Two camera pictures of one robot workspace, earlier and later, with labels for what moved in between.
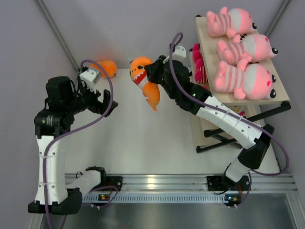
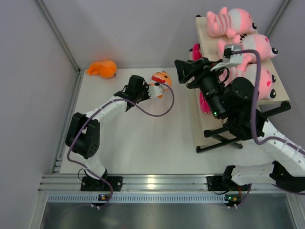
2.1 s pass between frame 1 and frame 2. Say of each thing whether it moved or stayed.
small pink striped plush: stayed
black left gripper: moved
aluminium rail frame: stayed
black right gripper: moved
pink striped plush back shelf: stayed
